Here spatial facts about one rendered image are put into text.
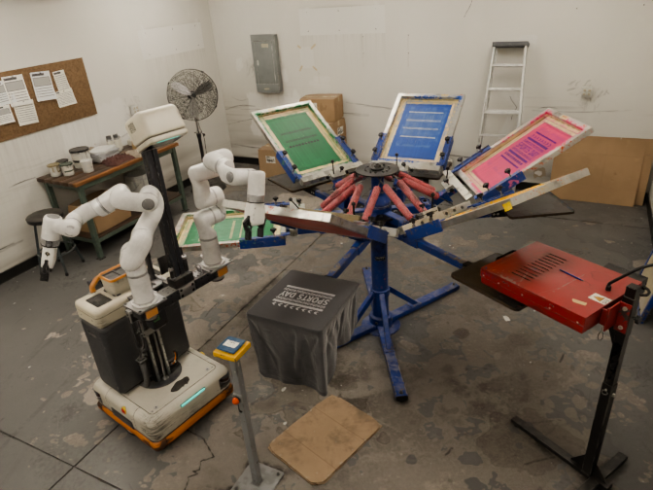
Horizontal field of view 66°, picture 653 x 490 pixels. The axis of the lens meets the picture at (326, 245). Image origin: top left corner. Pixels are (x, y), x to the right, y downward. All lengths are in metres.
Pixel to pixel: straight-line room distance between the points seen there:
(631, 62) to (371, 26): 2.93
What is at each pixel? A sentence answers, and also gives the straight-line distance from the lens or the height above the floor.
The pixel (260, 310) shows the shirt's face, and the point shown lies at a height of 0.95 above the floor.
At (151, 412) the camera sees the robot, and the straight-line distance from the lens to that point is 3.29.
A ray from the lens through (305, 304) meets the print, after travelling 2.69.
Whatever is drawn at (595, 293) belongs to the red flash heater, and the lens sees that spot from 2.63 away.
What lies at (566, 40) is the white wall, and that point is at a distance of 6.41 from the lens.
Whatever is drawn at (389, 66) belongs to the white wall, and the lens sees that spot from 6.84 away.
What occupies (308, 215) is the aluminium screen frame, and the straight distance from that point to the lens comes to 2.24.
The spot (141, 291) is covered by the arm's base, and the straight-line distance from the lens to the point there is 2.54.
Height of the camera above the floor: 2.44
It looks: 27 degrees down
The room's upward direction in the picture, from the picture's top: 4 degrees counter-clockwise
